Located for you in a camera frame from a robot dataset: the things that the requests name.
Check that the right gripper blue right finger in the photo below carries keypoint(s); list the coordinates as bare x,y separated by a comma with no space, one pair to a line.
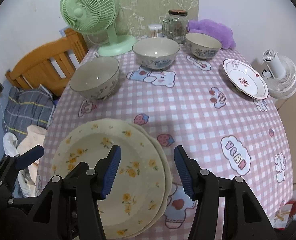
244,217

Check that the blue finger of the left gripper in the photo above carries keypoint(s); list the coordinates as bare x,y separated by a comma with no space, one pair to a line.
78,170
29,156

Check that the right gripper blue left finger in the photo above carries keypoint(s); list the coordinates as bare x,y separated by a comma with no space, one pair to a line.
84,192

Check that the round yellow flower plate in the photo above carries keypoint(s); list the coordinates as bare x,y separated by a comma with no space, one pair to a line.
139,186

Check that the scalloped yellow flower plate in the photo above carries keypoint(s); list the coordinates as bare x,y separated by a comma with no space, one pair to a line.
168,180

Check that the ceramic bowl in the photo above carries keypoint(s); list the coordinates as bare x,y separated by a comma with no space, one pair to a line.
156,53
203,46
96,79

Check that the red pattern white plate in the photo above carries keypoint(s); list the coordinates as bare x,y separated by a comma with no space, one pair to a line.
246,79

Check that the white plastic bag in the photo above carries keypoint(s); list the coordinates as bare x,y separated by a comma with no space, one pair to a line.
10,144

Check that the beige cloth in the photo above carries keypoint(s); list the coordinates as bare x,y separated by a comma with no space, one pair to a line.
36,136

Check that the red white package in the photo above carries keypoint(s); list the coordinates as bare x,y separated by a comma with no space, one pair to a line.
285,215

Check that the grey plaid cloth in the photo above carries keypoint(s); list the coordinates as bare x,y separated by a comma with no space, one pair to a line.
28,107

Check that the wooden chair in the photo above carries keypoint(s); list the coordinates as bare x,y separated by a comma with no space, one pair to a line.
49,65

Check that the pink checkered tablecloth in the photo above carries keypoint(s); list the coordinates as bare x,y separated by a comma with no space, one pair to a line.
227,132

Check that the white standing fan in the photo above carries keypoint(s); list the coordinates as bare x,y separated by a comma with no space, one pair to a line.
280,77

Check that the cotton swab container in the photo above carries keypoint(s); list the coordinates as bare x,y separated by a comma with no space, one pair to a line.
155,30

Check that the green desk fan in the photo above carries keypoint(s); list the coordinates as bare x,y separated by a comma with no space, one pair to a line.
93,17

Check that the glass mug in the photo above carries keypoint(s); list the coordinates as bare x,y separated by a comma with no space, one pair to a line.
167,28

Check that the glass jar with lid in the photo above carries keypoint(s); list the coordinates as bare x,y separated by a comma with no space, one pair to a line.
177,25

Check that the green patterned board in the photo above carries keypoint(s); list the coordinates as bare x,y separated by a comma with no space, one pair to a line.
135,15

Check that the purple plush cushion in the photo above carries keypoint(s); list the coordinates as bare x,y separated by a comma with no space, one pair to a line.
216,30

